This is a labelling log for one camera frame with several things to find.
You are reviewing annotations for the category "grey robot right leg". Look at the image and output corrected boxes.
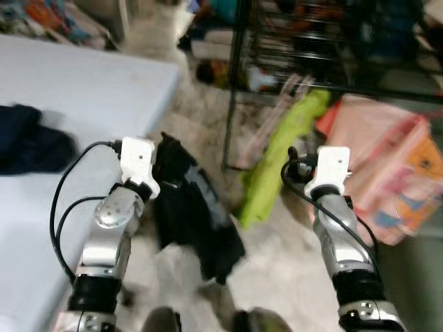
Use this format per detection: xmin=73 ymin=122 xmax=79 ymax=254
xmin=232 ymin=308 xmax=291 ymax=332

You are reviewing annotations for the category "lime green garment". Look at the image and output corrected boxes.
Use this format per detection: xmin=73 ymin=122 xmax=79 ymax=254
xmin=237 ymin=89 xmax=332 ymax=229

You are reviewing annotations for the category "black clothes rack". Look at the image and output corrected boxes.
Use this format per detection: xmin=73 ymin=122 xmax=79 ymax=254
xmin=221 ymin=0 xmax=443 ymax=174

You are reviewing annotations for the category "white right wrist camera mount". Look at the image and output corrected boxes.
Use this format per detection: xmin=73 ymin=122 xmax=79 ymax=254
xmin=305 ymin=146 xmax=351 ymax=199

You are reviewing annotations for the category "rose pink clothes hanger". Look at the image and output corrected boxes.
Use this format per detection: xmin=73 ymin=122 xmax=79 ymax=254
xmin=235 ymin=73 xmax=312 ymax=170

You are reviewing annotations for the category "grey robot left leg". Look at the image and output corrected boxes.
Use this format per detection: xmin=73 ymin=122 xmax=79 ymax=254
xmin=142 ymin=306 xmax=182 ymax=332

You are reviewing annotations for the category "black jacket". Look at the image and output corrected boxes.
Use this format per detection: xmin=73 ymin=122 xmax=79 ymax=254
xmin=149 ymin=131 xmax=246 ymax=286

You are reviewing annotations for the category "black wire shelf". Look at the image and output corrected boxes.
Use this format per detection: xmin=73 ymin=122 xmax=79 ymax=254
xmin=246 ymin=0 xmax=443 ymax=87

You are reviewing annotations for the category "light blue folding table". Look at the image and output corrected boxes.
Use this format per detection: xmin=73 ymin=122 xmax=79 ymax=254
xmin=0 ymin=35 xmax=182 ymax=332

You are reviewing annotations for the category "pink orange printed garment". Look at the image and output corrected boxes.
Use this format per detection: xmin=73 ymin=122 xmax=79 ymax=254
xmin=315 ymin=93 xmax=443 ymax=246

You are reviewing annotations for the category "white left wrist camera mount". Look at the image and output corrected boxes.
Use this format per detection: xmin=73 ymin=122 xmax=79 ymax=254
xmin=119 ymin=137 xmax=161 ymax=200

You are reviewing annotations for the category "navy blue garment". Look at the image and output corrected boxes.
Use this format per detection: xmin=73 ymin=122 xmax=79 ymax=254
xmin=0 ymin=104 xmax=77 ymax=175

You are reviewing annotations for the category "grey robot leg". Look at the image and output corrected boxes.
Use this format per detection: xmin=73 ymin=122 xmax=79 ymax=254
xmin=232 ymin=308 xmax=291 ymax=332
xmin=142 ymin=306 xmax=182 ymax=332

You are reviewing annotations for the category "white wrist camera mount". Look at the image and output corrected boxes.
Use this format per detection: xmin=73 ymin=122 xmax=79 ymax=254
xmin=119 ymin=137 xmax=161 ymax=200
xmin=305 ymin=146 xmax=351 ymax=199

